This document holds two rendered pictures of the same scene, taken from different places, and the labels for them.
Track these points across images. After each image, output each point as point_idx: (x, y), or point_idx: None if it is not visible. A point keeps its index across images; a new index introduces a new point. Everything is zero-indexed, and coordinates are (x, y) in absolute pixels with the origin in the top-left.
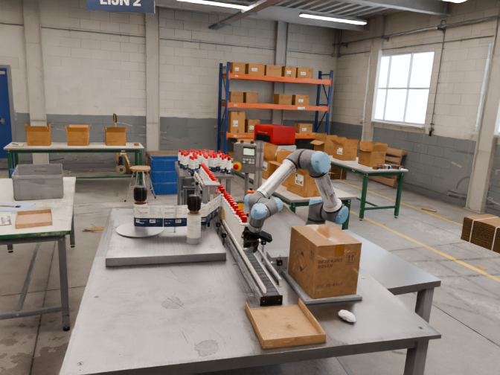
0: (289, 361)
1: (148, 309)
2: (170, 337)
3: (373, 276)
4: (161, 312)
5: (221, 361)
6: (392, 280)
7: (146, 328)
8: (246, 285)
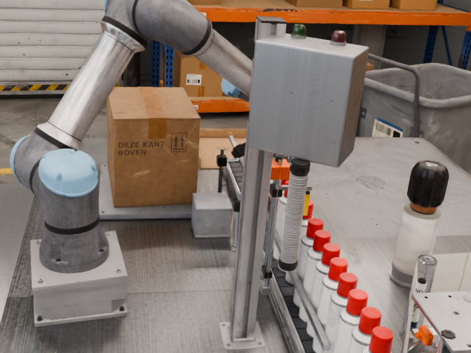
0: None
1: (395, 176)
2: (352, 152)
3: (26, 202)
4: (376, 172)
5: None
6: (3, 192)
7: (381, 160)
8: None
